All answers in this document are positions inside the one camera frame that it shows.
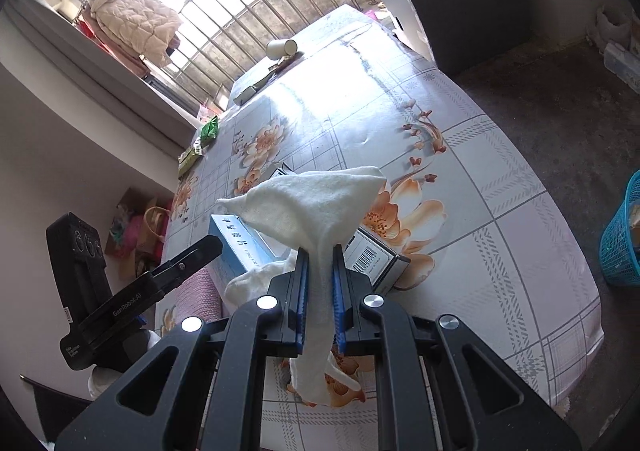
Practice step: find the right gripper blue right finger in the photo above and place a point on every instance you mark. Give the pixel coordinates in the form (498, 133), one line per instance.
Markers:
(338, 289)

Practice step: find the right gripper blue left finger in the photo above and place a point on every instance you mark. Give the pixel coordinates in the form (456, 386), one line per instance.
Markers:
(300, 298)

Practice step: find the black cable box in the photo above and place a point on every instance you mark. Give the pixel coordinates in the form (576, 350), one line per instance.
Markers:
(366, 252)

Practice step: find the white cloth rag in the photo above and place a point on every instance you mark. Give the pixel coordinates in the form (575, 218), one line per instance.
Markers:
(313, 211)

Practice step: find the blue white carton box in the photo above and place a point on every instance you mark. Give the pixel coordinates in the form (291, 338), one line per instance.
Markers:
(243, 248)

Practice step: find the blue plastic trash basket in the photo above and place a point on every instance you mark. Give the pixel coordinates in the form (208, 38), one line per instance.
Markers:
(619, 260)

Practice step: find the pink knitted sponge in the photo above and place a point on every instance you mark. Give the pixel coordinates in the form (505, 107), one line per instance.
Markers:
(198, 297)

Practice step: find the cardboard box with clutter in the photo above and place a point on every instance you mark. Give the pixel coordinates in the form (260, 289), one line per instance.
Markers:
(127, 222)

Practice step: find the pale green snack packet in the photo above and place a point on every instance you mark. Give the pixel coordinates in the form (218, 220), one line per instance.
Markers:
(189, 157)

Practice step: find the white paper cup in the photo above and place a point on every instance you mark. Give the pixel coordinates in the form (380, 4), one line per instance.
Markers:
(281, 48)

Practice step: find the window railing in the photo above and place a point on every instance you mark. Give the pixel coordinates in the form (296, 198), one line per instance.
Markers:
(220, 40)

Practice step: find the dark side cabinet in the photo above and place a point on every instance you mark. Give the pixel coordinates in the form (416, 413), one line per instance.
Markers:
(458, 34)

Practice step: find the pink quilted jacket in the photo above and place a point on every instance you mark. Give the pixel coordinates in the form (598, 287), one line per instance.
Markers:
(147, 27)

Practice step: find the long white box on floor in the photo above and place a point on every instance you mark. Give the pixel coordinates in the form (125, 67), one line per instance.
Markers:
(623, 64)

